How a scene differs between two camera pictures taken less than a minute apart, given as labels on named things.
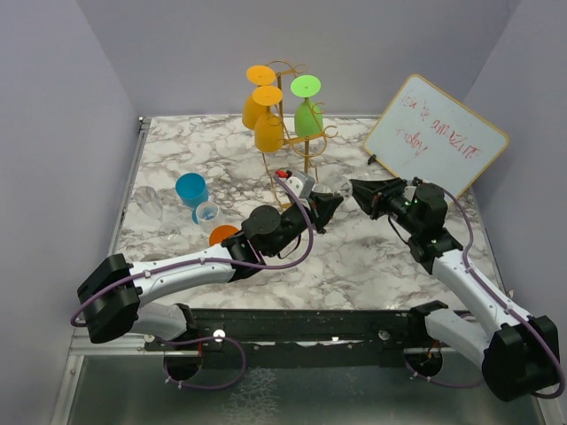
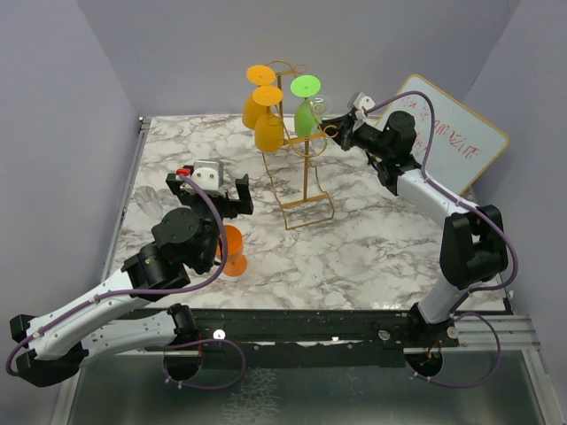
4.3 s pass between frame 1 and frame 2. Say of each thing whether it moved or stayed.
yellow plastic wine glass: stayed
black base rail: stayed
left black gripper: moved
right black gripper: moved
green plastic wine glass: stayed
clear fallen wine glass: stayed
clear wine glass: moved
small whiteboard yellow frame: stayed
